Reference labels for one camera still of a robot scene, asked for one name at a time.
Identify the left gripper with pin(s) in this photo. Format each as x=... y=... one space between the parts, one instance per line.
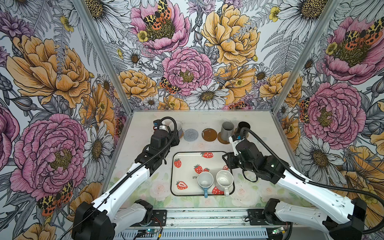
x=171 y=135

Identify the green circuit board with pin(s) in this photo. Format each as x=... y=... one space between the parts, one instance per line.
x=148 y=233

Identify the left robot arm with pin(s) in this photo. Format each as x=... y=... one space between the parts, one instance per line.
x=102 y=219

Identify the plain round wooden coaster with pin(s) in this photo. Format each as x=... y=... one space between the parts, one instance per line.
x=221 y=140

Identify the grey mug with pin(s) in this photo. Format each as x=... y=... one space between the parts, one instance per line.
x=227 y=131

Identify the strawberry print serving tray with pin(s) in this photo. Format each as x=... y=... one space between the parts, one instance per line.
x=186 y=168

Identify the aluminium front rail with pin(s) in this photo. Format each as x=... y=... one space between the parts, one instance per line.
x=210 y=218

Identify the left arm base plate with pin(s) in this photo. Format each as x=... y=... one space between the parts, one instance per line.
x=154 y=218

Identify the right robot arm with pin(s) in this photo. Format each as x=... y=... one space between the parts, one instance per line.
x=339 y=217

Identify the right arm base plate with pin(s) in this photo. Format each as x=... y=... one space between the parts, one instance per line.
x=256 y=217

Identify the black mug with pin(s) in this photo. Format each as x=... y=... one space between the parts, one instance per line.
x=242 y=125

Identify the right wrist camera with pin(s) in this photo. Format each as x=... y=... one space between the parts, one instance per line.
x=234 y=141

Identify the white mug purple handle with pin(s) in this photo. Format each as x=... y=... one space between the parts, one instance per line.
x=180 y=129

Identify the white mug blue handle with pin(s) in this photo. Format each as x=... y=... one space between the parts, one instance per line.
x=205 y=181

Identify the grey braided coaster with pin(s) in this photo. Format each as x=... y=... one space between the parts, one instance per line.
x=190 y=135

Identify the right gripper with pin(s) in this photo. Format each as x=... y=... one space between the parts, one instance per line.
x=230 y=157

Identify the scratched dark wooden coaster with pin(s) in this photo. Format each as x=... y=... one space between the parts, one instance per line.
x=209 y=135

